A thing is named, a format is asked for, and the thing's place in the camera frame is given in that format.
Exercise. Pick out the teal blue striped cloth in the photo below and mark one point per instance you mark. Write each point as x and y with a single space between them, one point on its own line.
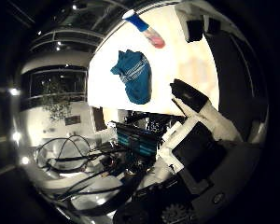
135 77

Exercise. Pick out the green leafy plant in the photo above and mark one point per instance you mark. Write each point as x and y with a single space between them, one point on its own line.
57 107

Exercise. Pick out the black framed window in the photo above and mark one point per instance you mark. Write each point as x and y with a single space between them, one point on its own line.
57 82

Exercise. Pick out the dark rectangular wall panel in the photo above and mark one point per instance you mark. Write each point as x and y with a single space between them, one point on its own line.
72 120

